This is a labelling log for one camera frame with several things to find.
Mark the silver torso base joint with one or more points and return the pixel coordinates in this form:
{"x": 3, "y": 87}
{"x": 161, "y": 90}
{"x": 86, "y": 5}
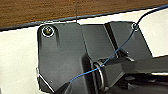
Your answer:
{"x": 97, "y": 76}

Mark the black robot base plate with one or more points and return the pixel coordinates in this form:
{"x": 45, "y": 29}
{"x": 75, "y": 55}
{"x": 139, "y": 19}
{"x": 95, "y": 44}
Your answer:
{"x": 66, "y": 50}

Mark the round ringed base button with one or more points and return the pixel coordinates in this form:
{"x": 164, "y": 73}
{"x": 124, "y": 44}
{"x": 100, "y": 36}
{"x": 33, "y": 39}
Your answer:
{"x": 48, "y": 30}

